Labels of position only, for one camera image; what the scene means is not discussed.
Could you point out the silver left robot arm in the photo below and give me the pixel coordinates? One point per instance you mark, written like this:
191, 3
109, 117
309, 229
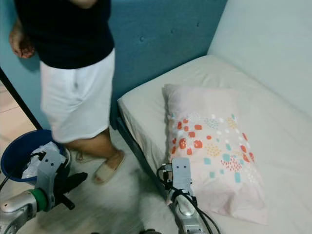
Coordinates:
19, 209

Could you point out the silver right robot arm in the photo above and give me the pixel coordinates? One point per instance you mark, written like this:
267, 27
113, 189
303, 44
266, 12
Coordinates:
185, 214

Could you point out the person's bare hand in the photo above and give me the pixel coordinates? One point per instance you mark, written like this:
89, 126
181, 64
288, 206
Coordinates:
21, 43

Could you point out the beige slipper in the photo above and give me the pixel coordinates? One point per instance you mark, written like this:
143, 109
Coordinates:
107, 170

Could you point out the white plastic rubbish bag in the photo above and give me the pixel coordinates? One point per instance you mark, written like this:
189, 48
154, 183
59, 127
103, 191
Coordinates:
41, 150

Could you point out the pink dotted pillow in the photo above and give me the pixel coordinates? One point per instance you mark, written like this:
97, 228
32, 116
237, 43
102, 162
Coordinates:
209, 141

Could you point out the robot right leg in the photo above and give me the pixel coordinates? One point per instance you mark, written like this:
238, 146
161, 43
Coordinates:
151, 231

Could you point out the blue plastic bucket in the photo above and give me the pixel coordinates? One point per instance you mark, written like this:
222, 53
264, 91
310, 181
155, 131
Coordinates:
10, 156

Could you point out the cream bed mattress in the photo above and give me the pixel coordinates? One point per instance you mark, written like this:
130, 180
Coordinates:
146, 112

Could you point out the blue padded headboard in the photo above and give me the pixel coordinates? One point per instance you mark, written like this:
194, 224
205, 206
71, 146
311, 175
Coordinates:
165, 34

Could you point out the person in white shorts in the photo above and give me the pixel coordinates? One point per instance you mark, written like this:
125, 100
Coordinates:
68, 34

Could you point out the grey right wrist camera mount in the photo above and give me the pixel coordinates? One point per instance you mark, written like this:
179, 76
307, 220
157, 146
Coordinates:
181, 173

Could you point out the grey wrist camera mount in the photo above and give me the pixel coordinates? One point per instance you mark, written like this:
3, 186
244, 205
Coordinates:
49, 170
181, 173

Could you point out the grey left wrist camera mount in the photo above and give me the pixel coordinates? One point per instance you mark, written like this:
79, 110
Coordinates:
49, 170

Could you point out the dark bed frame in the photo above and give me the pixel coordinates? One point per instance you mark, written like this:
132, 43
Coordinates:
137, 152

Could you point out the black door frame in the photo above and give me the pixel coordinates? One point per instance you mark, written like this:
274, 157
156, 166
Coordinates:
20, 100

